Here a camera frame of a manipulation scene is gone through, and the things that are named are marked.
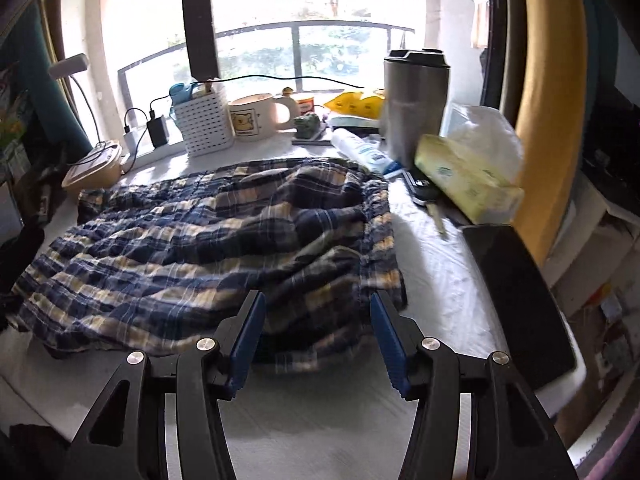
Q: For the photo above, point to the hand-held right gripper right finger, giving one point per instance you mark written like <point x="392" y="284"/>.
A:
<point x="390" y="340"/>

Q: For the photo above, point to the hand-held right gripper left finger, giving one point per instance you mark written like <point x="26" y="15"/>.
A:
<point x="247" y="340"/>

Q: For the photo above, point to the plaid pants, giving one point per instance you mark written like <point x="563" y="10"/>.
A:
<point x="200" y="240"/>

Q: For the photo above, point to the black smartphone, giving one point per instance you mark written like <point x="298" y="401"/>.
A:
<point x="520" y="300"/>

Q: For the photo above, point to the black car key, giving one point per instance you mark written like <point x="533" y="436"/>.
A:
<point x="425" y="192"/>

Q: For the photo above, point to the yellow tissue pack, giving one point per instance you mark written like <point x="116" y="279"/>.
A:
<point x="465" y="180"/>

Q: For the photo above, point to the white cream tube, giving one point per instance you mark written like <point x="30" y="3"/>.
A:
<point x="360" y="150"/>

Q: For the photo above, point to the white power strip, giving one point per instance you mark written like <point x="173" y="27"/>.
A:
<point x="170" y="149"/>

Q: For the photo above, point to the white perforated basket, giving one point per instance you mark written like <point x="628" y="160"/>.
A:
<point x="205" y="125"/>

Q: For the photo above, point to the cream bear mug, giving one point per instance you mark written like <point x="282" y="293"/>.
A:
<point x="250" y="120"/>

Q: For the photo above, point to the small green figurine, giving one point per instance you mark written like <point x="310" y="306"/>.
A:
<point x="307" y="125"/>

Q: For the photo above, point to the brown lunch box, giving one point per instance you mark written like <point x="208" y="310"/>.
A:
<point x="95" y="172"/>

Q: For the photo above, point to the black charger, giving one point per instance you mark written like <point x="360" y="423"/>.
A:
<point x="157" y="131"/>

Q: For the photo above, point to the steel tumbler with black lid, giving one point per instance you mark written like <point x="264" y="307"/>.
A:
<point x="415" y="110"/>

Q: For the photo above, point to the white side shelf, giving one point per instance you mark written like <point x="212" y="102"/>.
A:
<point x="600" y="240"/>

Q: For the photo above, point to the yellow wipes packet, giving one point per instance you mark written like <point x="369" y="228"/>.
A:
<point x="355" y="102"/>

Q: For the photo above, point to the black cloth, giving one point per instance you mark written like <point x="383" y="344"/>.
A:
<point x="20" y="260"/>

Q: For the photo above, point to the small jar with duck lid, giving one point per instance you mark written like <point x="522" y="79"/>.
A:
<point x="305" y="105"/>

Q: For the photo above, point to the blue item in basket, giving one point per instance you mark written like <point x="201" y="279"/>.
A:
<point x="180" y="92"/>

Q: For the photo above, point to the yellow curtain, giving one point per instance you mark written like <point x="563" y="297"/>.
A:
<point x="555" y="85"/>

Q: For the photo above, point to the balcony railing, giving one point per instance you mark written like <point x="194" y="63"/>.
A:
<point x="260" y="27"/>

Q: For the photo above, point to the green chip bag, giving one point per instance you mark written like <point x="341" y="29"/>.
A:
<point x="10" y="130"/>

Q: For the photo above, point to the hanging peach garment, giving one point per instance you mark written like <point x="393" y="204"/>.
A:
<point x="480" y="25"/>

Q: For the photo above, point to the white desk lamp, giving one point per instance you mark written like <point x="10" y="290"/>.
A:
<point x="67" y="66"/>

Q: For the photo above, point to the teal curtain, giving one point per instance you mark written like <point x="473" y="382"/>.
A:
<point x="30" y="45"/>

